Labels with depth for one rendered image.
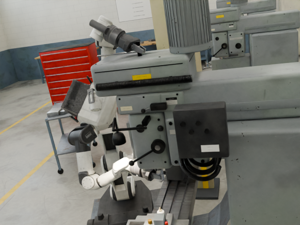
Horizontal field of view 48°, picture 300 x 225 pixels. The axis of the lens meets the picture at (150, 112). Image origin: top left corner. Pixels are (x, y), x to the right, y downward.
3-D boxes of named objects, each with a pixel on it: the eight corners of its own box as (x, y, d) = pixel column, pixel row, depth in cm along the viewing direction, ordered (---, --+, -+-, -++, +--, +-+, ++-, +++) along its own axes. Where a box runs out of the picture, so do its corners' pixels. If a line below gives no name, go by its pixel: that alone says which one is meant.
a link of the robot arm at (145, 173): (147, 171, 179) (130, 166, 187) (149, 186, 183) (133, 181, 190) (160, 160, 188) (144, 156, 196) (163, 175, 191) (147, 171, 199)
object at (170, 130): (170, 167, 166) (163, 118, 158) (178, 146, 188) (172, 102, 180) (209, 166, 161) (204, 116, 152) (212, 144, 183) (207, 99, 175)
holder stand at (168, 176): (166, 180, 238) (162, 155, 232) (175, 164, 257) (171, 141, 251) (182, 181, 233) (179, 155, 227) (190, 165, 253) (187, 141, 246)
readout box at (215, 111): (178, 160, 134) (171, 111, 128) (181, 150, 143) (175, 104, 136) (229, 159, 129) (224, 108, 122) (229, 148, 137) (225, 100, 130)
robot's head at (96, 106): (92, 112, 203) (89, 109, 194) (90, 97, 205) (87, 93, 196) (103, 111, 203) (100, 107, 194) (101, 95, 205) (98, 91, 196)
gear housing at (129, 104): (118, 116, 163) (114, 96, 160) (131, 100, 185) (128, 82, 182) (185, 111, 154) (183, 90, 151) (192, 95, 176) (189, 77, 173)
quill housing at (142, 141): (136, 171, 174) (125, 114, 164) (146, 153, 193) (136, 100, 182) (172, 171, 169) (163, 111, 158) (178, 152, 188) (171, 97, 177)
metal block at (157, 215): (155, 230, 176) (153, 220, 174) (156, 222, 182) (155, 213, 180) (164, 230, 175) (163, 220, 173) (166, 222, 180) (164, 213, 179)
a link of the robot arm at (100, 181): (114, 180, 195) (88, 195, 199) (120, 177, 205) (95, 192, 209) (106, 164, 197) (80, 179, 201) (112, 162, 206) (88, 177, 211)
